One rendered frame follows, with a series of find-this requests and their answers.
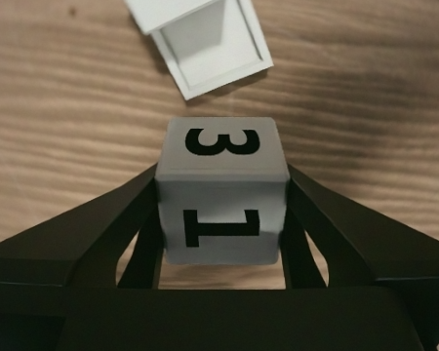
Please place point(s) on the white number cube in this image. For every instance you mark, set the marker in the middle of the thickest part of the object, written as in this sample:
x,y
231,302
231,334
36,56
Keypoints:
x,y
222,186
157,13

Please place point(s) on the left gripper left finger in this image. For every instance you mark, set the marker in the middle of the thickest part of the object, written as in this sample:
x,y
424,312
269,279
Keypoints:
x,y
82,246

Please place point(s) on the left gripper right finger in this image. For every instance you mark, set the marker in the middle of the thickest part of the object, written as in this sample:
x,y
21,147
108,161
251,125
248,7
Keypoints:
x,y
362,248

